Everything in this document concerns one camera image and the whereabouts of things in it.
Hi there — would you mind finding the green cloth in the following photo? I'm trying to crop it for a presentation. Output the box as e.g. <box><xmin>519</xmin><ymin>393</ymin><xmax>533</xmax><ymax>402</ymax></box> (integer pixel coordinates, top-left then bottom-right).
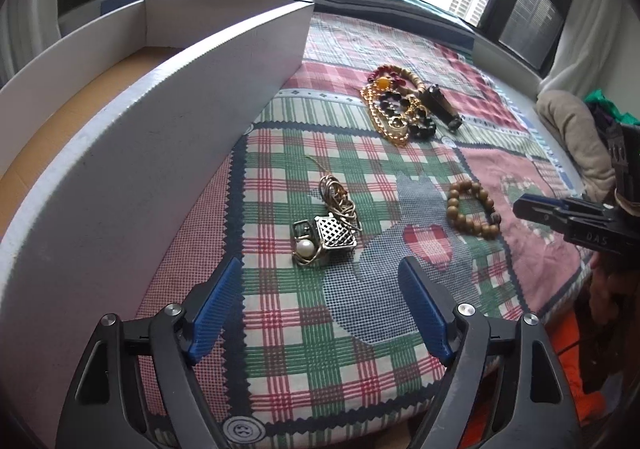
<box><xmin>585</xmin><ymin>86</ymin><xmax>640</xmax><ymax>125</ymax></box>

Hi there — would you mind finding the dark red bead bracelet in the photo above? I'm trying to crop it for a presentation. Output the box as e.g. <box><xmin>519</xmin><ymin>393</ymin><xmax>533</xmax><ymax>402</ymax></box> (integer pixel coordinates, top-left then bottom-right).
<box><xmin>367</xmin><ymin>70</ymin><xmax>411</xmax><ymax>90</ymax></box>

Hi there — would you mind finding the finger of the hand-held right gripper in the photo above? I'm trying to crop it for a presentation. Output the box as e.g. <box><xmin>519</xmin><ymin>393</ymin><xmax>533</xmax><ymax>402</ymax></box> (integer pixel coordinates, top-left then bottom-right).
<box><xmin>512</xmin><ymin>194</ymin><xmax>617</xmax><ymax>251</ymax></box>

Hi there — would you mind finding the window louvre panel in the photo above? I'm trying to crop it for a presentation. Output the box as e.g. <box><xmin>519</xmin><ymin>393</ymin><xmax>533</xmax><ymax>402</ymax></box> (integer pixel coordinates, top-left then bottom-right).
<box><xmin>500</xmin><ymin>0</ymin><xmax>566</xmax><ymax>70</ymax></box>

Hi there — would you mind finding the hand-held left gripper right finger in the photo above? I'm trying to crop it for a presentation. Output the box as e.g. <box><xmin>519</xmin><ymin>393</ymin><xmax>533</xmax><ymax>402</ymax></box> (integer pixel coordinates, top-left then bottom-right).
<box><xmin>397</xmin><ymin>256</ymin><xmax>583</xmax><ymax>449</ymax></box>

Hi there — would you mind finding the golden amber bead necklace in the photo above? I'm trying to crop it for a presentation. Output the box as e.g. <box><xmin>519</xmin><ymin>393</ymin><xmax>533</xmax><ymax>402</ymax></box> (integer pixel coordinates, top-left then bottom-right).
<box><xmin>361</xmin><ymin>84</ymin><xmax>418</xmax><ymax>146</ymax></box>

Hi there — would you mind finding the plaid patchwork blanket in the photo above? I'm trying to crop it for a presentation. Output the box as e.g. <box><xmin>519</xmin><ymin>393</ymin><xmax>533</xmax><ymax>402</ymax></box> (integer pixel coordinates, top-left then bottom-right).
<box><xmin>135</xmin><ymin>12</ymin><xmax>596</xmax><ymax>449</ymax></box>

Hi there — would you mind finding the orange cloth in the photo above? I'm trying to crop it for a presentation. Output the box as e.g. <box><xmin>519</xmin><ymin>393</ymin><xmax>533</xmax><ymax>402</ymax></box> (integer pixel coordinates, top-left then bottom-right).
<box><xmin>555</xmin><ymin>319</ymin><xmax>621</xmax><ymax>430</ymax></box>

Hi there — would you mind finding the black bead bracelet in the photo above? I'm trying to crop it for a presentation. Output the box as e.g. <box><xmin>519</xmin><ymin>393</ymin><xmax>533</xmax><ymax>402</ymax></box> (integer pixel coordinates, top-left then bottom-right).
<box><xmin>407</xmin><ymin>116</ymin><xmax>438</xmax><ymax>140</ymax></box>

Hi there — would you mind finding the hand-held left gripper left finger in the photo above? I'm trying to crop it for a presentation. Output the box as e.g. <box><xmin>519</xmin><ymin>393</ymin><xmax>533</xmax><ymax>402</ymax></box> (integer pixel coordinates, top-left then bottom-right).
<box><xmin>55</xmin><ymin>256</ymin><xmax>246</xmax><ymax>449</ymax></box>

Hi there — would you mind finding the white curtain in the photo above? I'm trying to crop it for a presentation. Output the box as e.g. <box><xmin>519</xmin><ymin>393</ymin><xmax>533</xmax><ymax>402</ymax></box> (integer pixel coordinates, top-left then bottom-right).
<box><xmin>545</xmin><ymin>0</ymin><xmax>640</xmax><ymax>100</ymax></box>
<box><xmin>0</xmin><ymin>0</ymin><xmax>61</xmax><ymax>85</ymax></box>

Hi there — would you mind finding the pearl lattice metal brooch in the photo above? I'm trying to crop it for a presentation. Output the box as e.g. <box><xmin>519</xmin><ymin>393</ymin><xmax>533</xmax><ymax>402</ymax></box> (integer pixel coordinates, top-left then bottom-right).
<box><xmin>292</xmin><ymin>212</ymin><xmax>361</xmax><ymax>271</ymax></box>

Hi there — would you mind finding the tan barrel bead bracelet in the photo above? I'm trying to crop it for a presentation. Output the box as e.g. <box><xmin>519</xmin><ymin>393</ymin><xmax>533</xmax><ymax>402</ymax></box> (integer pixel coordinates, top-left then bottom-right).
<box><xmin>372</xmin><ymin>64</ymin><xmax>426</xmax><ymax>97</ymax></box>

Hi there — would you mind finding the white cardboard box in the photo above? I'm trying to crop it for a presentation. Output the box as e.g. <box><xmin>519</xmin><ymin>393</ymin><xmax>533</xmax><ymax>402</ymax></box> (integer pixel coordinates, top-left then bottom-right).
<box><xmin>0</xmin><ymin>0</ymin><xmax>316</xmax><ymax>449</ymax></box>

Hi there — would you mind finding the round wooden bead bracelet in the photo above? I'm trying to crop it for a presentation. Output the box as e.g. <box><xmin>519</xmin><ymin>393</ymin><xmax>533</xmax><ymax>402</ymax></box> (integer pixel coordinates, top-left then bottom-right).
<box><xmin>446</xmin><ymin>179</ymin><xmax>502</xmax><ymax>239</ymax></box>

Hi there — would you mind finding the beige cushion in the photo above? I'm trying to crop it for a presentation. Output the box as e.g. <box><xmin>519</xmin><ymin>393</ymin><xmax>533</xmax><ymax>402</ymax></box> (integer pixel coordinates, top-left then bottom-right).
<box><xmin>537</xmin><ymin>89</ymin><xmax>618</xmax><ymax>200</ymax></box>

